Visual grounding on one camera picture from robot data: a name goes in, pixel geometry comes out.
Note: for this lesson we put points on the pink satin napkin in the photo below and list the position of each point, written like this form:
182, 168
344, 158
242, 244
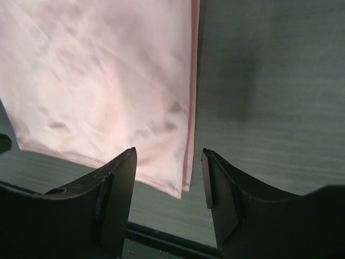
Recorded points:
85, 80

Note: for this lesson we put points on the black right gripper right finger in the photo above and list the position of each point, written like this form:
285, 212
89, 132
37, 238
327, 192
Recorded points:
252, 219

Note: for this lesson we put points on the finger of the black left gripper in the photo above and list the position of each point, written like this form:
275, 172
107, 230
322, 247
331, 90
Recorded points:
5, 143

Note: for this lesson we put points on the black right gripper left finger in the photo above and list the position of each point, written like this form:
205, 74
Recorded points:
86, 218

